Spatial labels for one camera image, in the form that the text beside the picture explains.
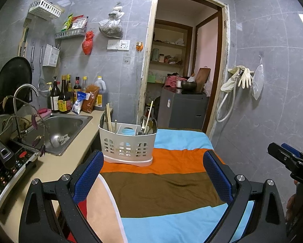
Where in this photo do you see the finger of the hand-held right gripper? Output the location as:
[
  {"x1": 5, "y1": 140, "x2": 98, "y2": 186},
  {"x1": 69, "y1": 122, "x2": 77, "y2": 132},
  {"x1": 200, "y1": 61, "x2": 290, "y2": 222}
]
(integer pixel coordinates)
[
  {"x1": 280, "y1": 143, "x2": 303, "y2": 163},
  {"x1": 267, "y1": 142, "x2": 298, "y2": 169}
]

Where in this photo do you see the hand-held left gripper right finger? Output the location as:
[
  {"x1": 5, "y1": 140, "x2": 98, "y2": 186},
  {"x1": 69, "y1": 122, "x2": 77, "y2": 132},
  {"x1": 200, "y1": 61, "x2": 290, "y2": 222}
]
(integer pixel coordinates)
[{"x1": 203, "y1": 150, "x2": 287, "y2": 243}]

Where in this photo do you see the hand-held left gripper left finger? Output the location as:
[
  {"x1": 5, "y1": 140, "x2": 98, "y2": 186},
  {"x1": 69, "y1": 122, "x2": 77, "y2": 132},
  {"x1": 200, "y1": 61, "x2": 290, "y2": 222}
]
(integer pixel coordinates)
[{"x1": 18, "y1": 150, "x2": 105, "y2": 243}]

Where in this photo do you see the white plastic utensil basket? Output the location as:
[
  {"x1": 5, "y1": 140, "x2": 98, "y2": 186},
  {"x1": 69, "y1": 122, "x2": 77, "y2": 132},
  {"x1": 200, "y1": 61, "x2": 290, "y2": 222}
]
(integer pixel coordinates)
[{"x1": 98, "y1": 122, "x2": 158, "y2": 167}]

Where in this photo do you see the person's right hand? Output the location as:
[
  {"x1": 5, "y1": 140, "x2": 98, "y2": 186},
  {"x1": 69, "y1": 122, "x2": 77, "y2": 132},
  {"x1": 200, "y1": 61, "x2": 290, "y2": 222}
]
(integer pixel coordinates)
[{"x1": 286, "y1": 180, "x2": 303, "y2": 222}]

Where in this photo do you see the striped blanket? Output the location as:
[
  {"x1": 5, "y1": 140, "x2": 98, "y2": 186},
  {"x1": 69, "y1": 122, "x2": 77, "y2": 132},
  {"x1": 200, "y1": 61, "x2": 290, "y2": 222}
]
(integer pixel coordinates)
[{"x1": 65, "y1": 128, "x2": 256, "y2": 243}]

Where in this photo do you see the steel sink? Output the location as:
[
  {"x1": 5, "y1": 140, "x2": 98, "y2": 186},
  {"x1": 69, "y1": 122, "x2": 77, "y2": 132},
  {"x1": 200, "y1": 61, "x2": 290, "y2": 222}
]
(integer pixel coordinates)
[{"x1": 22, "y1": 114, "x2": 93, "y2": 156}]

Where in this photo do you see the blue and white packet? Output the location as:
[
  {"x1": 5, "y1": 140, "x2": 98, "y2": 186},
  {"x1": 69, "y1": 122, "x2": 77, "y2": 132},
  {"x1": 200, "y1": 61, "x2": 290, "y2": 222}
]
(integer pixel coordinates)
[{"x1": 71, "y1": 91, "x2": 87, "y2": 115}]

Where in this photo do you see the white mesh bag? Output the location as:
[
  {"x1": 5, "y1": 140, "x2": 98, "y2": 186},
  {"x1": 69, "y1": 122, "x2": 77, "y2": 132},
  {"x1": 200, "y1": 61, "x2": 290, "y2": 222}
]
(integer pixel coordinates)
[{"x1": 251, "y1": 64, "x2": 264, "y2": 101}]

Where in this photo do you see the grey cabinet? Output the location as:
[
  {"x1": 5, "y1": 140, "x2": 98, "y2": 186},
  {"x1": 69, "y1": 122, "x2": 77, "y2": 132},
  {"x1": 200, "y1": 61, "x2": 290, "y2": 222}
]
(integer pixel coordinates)
[{"x1": 157, "y1": 88, "x2": 209, "y2": 132}]

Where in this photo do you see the wilted plant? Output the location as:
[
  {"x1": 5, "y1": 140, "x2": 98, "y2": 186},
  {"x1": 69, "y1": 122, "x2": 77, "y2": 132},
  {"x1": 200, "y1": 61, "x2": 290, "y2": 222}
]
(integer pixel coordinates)
[{"x1": 0, "y1": 95, "x2": 47, "y2": 158}]

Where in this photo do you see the large soy sauce bottle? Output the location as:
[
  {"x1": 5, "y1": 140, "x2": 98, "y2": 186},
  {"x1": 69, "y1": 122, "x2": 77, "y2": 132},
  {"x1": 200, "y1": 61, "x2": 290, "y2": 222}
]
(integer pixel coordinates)
[{"x1": 58, "y1": 75, "x2": 72, "y2": 114}]

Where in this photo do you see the brown spice bag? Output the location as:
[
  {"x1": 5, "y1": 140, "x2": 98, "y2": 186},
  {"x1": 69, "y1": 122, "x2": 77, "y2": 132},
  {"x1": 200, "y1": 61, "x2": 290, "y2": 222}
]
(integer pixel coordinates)
[{"x1": 81, "y1": 84, "x2": 101, "y2": 114}]

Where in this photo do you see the induction cooker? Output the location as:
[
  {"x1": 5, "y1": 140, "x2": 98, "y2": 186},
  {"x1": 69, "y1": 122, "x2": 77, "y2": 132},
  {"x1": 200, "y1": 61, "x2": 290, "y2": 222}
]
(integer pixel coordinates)
[{"x1": 0, "y1": 139, "x2": 41, "y2": 215}]

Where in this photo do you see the dark pump bottle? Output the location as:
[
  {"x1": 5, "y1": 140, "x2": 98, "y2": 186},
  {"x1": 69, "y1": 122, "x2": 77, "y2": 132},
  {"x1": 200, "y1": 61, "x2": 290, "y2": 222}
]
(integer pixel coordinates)
[{"x1": 50, "y1": 76, "x2": 61, "y2": 113}]

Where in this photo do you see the dark sauce bottle red label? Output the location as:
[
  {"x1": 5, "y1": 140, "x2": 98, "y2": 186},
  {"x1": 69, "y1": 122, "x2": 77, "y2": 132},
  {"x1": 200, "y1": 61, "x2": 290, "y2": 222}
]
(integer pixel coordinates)
[{"x1": 73, "y1": 76, "x2": 81, "y2": 102}]

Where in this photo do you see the cooking oil jug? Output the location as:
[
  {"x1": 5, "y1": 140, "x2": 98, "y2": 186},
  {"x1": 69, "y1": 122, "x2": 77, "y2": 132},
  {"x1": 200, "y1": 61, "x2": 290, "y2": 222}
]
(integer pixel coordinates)
[{"x1": 93, "y1": 76, "x2": 108, "y2": 111}]

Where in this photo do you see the dark bowl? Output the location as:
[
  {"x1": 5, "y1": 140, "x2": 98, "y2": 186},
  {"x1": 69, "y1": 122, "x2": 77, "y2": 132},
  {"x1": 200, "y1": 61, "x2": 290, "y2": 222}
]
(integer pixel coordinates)
[{"x1": 181, "y1": 80, "x2": 198, "y2": 90}]

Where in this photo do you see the dark sauce bottle yellow cap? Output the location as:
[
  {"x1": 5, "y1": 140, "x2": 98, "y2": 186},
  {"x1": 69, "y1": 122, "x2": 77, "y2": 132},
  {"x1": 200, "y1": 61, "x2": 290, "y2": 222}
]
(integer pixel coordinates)
[{"x1": 66, "y1": 74, "x2": 75, "y2": 107}]

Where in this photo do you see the brown cutting board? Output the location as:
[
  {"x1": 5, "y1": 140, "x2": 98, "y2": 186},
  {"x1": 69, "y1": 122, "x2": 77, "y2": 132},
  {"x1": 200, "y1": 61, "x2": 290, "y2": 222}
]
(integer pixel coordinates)
[{"x1": 195, "y1": 67, "x2": 212, "y2": 93}]

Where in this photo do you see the pink cloth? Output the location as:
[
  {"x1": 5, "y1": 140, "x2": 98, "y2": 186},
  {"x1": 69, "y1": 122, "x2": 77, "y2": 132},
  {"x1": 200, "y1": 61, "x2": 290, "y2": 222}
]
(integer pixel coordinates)
[{"x1": 164, "y1": 75, "x2": 182, "y2": 89}]

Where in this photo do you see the steel faucet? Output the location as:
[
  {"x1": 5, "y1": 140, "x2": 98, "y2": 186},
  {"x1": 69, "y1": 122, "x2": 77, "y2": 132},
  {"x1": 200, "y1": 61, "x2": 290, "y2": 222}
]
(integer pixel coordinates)
[{"x1": 13, "y1": 84, "x2": 40, "y2": 139}]

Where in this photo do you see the black frying pan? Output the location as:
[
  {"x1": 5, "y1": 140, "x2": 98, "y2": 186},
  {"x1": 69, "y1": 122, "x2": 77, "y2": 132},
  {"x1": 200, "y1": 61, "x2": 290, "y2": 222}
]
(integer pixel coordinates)
[{"x1": 0, "y1": 57, "x2": 33, "y2": 115}]

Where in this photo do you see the red plastic bag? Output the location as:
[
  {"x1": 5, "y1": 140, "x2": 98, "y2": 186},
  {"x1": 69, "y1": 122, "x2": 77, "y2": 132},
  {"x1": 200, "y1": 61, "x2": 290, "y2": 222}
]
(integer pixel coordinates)
[{"x1": 82, "y1": 30, "x2": 94, "y2": 55}]

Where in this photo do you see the wooden shelf unit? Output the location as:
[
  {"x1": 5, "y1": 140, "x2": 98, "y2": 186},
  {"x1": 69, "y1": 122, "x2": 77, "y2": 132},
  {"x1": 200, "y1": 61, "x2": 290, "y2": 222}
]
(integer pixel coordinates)
[{"x1": 147, "y1": 20, "x2": 193, "y2": 84}]

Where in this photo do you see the clear bag of dried goods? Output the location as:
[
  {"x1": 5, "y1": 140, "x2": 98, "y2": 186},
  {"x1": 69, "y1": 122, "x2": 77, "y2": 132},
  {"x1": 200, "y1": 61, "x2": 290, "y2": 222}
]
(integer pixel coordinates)
[{"x1": 98, "y1": 2, "x2": 124, "y2": 38}]

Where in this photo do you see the row of seasoning packets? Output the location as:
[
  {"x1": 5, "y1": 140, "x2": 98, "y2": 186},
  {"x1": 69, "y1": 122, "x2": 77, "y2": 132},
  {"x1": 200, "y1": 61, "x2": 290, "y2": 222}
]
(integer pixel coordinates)
[{"x1": 61, "y1": 14, "x2": 88, "y2": 32}]

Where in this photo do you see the white hose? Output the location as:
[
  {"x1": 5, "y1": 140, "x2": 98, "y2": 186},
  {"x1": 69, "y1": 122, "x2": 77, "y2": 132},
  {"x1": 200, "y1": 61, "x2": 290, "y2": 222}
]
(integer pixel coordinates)
[{"x1": 215, "y1": 75, "x2": 237, "y2": 123}]

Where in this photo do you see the white power cable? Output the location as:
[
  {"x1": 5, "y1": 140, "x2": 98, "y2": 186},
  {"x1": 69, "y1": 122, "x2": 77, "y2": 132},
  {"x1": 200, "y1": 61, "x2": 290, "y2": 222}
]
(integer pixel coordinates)
[{"x1": 136, "y1": 50, "x2": 142, "y2": 108}]

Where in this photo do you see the white wall chopstick holder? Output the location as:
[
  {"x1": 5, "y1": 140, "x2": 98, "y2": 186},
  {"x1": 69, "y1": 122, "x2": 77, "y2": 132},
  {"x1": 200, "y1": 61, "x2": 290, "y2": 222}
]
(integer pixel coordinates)
[{"x1": 42, "y1": 44, "x2": 60, "y2": 68}]

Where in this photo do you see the wooden door frame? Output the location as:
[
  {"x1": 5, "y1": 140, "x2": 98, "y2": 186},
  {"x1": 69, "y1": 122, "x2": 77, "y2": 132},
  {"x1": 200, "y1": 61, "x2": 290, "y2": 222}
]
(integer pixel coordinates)
[{"x1": 137, "y1": 0, "x2": 230, "y2": 135}]

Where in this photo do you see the white wall socket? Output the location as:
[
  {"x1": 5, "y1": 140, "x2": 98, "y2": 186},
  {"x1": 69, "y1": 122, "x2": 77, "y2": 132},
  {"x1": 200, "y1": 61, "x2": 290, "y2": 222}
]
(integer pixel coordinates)
[{"x1": 118, "y1": 39, "x2": 131, "y2": 51}]

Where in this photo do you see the grey wall shelf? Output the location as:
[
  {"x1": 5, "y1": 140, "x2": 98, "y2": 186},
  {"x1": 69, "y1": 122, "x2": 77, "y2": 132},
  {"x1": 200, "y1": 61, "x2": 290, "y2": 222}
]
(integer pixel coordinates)
[{"x1": 55, "y1": 27, "x2": 87, "y2": 40}]

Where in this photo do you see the white wall basket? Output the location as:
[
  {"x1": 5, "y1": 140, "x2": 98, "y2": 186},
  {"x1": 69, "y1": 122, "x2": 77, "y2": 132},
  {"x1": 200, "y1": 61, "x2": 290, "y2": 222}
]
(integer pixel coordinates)
[{"x1": 28, "y1": 0, "x2": 63, "y2": 20}]

